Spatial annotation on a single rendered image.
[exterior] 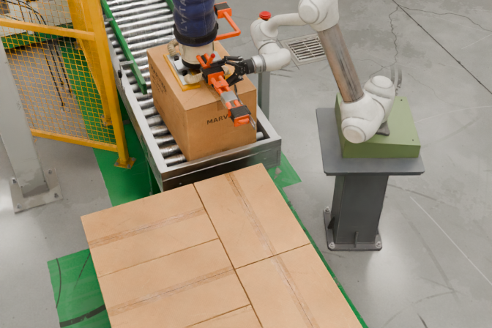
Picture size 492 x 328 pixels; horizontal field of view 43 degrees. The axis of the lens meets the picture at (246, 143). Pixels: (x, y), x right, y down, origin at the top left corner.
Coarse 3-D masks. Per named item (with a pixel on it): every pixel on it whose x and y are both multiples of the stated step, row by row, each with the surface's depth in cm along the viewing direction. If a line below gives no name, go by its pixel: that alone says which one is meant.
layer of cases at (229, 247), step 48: (192, 192) 325; (240, 192) 325; (96, 240) 302; (144, 240) 302; (192, 240) 302; (240, 240) 301; (288, 240) 301; (144, 288) 282; (192, 288) 281; (240, 288) 281; (288, 288) 281; (336, 288) 281
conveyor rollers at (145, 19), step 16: (112, 0) 469; (128, 0) 471; (144, 0) 468; (160, 0) 471; (128, 16) 451; (144, 16) 454; (160, 16) 451; (112, 32) 441; (128, 32) 437; (144, 32) 441; (160, 32) 436; (128, 64) 410; (144, 64) 408; (128, 80) 396; (144, 96) 386; (144, 112) 372; (160, 128) 361; (256, 128) 364; (160, 144) 355; (176, 144) 351; (176, 160) 343
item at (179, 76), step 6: (168, 54) 343; (180, 54) 343; (168, 60) 339; (174, 60) 336; (168, 66) 337; (174, 66) 334; (174, 72) 331; (180, 72) 330; (186, 72) 326; (192, 72) 331; (180, 78) 326; (180, 84) 323; (186, 84) 323; (192, 84) 323; (198, 84) 323; (186, 90) 322
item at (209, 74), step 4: (204, 68) 312; (208, 68) 312; (212, 68) 312; (216, 68) 312; (220, 68) 311; (204, 72) 308; (208, 72) 309; (212, 72) 309; (216, 72) 307; (220, 72) 308; (224, 72) 310; (204, 76) 311; (208, 76) 306; (212, 76) 307; (216, 76) 308; (224, 76) 311; (204, 80) 311; (208, 80) 308; (216, 80) 309
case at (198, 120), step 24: (216, 48) 350; (168, 72) 334; (168, 96) 334; (192, 96) 319; (216, 96) 319; (240, 96) 321; (168, 120) 352; (192, 120) 317; (216, 120) 324; (192, 144) 327; (216, 144) 336; (240, 144) 344
